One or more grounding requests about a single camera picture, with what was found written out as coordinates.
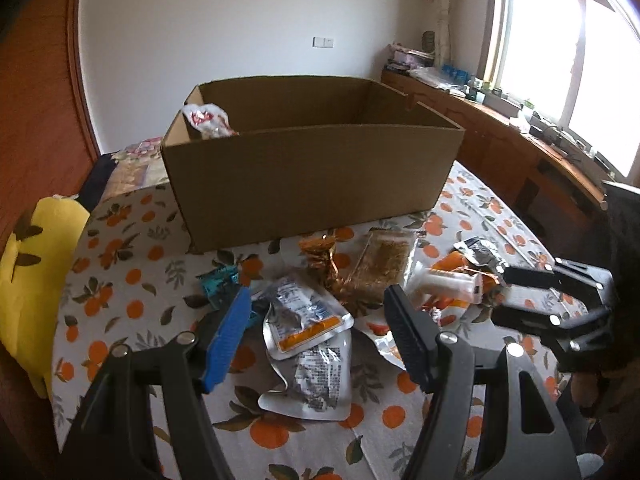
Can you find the silver packet with orange stripe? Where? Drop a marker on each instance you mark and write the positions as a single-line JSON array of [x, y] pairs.
[[295, 310]]

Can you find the white plastic-wrapped snack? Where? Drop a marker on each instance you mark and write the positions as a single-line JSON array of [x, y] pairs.
[[440, 282]]

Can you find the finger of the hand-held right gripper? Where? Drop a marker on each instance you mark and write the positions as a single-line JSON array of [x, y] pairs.
[[520, 319], [525, 277]]

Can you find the wooden cabinet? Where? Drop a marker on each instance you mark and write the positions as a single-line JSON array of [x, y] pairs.
[[495, 150]]

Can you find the person's right hand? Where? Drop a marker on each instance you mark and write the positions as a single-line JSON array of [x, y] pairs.
[[585, 392]]

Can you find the wooden wardrobe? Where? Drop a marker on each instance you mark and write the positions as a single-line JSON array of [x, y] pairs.
[[40, 85]]

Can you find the orange snack packet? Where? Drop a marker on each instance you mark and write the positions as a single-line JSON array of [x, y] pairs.
[[450, 261]]

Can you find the floral patterned quilt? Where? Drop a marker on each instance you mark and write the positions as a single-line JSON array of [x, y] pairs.
[[137, 167]]

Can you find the golden crinkly snack wrapper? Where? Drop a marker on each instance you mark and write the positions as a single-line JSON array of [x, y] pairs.
[[317, 252]]

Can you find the window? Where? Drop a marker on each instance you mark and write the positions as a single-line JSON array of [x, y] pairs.
[[540, 50]]

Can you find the brown cardboard box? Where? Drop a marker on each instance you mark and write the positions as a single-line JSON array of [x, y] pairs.
[[310, 180]]

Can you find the row of small desk items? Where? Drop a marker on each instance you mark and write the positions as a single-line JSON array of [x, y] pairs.
[[540, 120]]

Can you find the yellow cushion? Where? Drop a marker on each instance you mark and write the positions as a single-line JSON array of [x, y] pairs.
[[35, 285]]

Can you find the pale patterned curtain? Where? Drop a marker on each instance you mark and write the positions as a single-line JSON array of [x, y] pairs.
[[445, 5]]

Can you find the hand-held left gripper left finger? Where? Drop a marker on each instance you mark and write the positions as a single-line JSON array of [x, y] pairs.
[[227, 340]]

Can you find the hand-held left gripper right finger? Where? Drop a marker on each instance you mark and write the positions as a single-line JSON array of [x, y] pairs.
[[410, 340]]

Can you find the pile of boxes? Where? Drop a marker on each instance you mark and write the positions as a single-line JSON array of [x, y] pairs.
[[407, 57]]

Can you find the white wall switch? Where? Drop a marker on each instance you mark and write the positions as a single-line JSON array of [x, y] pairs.
[[323, 42]]

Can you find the orange fruit print tablecloth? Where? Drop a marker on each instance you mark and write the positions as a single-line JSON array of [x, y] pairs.
[[125, 255]]

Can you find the crumpled silver packet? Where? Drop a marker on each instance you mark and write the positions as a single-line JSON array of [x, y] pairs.
[[480, 252]]

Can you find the teal snack packet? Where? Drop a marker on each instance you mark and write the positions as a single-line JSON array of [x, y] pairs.
[[217, 282]]

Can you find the clear grain cake pack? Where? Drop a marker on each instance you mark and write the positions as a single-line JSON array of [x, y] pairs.
[[385, 260]]

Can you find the red and white snack packet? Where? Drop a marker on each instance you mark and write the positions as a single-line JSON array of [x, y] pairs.
[[205, 117]]

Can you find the round dark object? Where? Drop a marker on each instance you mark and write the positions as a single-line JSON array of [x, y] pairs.
[[428, 40]]

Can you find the clear plastic bags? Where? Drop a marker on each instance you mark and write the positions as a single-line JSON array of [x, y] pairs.
[[440, 80]]

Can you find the silver packet with black text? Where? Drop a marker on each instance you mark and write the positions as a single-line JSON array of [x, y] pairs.
[[315, 380]]

